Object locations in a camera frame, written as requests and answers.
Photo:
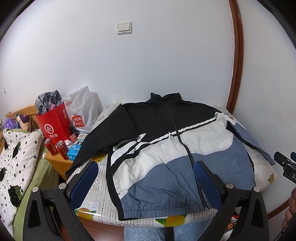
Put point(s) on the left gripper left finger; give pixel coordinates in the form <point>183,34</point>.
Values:
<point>48,210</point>

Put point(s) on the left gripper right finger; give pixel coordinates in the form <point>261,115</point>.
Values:
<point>252,222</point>

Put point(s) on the black white blue jacket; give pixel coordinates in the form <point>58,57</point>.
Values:
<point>155,117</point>

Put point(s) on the person's right hand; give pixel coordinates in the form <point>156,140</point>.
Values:
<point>292,208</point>

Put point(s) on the green bed sheet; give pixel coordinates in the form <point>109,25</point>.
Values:
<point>45,177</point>

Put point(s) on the fruit print newspaper tablecloth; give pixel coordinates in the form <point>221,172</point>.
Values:
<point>97,199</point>

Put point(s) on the wooden nightstand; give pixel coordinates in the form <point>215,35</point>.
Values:
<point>59,164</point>

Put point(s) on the person's blue jeans legs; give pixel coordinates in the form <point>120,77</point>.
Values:
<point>191,231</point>

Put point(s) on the left red drink can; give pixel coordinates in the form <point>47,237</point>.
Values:
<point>51,147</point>

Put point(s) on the red drink can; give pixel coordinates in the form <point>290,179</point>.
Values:
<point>63,149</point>
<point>51,147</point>

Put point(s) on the blue tissue box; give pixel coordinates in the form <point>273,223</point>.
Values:
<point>73,151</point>

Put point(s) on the right red drink can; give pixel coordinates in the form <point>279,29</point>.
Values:
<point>63,149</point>

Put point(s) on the red paper shopping bag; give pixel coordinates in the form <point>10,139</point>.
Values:
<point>55,124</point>

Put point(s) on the plaid cloth in bag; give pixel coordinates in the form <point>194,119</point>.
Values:
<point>47,101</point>

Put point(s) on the white plastic Miniso bag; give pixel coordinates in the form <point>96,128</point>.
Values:
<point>82,109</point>

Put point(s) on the brown wooden door frame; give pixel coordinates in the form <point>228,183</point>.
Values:
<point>238,55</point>

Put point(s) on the white wall light switch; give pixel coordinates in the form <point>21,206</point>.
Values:
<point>124,28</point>

